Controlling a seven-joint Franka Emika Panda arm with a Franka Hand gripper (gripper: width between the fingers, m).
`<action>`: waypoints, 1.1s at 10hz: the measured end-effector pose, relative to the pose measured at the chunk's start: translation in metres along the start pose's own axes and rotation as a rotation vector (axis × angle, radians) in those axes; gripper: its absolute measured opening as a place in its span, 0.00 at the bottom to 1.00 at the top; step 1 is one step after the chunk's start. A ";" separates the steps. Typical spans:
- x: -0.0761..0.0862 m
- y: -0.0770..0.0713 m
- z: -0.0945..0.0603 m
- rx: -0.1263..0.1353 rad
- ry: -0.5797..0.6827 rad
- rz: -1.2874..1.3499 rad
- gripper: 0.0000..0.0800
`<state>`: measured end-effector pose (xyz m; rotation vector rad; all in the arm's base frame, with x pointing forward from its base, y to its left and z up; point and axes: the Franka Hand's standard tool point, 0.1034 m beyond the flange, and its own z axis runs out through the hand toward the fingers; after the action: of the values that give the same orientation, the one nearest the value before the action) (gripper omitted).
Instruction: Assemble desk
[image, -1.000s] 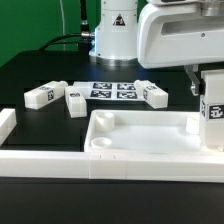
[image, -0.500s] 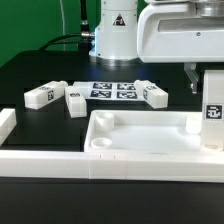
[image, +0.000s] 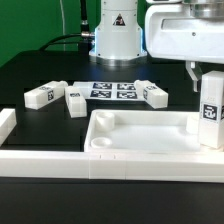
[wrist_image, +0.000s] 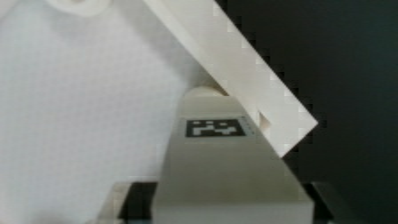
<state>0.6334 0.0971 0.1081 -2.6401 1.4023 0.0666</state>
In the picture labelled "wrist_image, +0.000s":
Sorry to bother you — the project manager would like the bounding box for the white desk leg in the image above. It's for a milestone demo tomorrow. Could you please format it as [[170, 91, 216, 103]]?
[[151, 87, 314, 224]]

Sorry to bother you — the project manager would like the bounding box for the white desk top tray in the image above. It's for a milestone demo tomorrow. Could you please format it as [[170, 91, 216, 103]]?
[[0, 0, 316, 224]]

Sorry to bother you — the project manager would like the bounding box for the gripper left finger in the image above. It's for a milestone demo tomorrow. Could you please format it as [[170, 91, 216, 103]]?
[[103, 182, 156, 224]]

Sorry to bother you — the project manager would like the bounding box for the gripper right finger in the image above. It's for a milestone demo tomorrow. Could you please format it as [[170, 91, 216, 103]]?
[[302, 182, 362, 224]]

